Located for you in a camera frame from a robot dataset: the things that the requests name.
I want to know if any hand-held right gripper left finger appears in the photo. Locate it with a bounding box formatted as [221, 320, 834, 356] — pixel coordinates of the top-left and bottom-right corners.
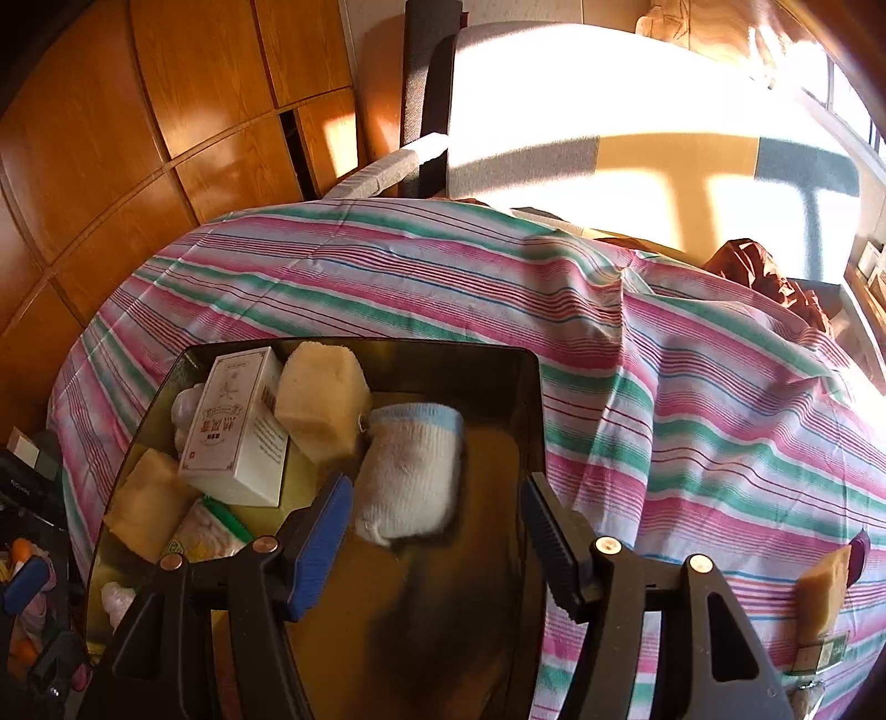
[76, 472, 356, 720]

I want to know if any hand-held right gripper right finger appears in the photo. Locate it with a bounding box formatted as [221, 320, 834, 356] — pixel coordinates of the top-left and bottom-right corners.
[521, 471, 794, 720]

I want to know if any yellow label snack packet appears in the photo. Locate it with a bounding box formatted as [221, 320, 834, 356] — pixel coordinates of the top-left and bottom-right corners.
[162, 495, 256, 563]

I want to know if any white sock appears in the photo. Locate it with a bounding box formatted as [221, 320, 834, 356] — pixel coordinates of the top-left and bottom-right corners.
[354, 403, 466, 548]

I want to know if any yellow sponge block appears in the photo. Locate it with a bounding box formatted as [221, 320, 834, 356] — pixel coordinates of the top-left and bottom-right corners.
[795, 546, 854, 645]
[104, 448, 202, 563]
[275, 341, 373, 465]

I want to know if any white printed carton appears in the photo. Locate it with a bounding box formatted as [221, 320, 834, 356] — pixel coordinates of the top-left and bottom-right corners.
[178, 346, 292, 508]

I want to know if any white crumpled wrapper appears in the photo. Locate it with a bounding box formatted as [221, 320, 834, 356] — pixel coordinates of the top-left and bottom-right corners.
[171, 384, 209, 454]
[100, 580, 140, 628]

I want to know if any striped bedsheet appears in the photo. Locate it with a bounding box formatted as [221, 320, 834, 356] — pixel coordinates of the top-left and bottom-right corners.
[45, 197, 877, 720]

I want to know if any green and white carton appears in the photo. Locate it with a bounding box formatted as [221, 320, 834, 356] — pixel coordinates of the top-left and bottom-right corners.
[789, 633, 851, 676]

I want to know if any purple foil packet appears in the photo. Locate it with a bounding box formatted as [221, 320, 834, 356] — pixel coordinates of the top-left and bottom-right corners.
[848, 529, 872, 586]

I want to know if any black case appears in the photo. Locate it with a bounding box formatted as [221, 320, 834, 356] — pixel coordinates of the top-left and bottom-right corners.
[0, 450, 63, 527]

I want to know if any red-brown cloth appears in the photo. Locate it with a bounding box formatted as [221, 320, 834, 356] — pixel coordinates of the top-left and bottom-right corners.
[702, 237, 842, 333]

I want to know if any wooden wardrobe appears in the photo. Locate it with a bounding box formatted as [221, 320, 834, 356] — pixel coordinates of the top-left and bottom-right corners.
[0, 0, 409, 444]

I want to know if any tan printed cushion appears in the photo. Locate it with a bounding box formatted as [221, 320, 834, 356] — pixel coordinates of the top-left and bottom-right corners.
[635, 0, 697, 44]

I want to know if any window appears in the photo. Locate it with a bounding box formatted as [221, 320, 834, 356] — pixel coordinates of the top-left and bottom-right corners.
[796, 42, 886, 153]

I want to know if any blue handled tool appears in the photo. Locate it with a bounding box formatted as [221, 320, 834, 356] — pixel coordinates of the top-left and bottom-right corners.
[3, 557, 53, 610]

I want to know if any armchair with black frame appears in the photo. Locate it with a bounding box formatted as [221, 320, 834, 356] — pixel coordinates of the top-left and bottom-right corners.
[322, 0, 863, 285]

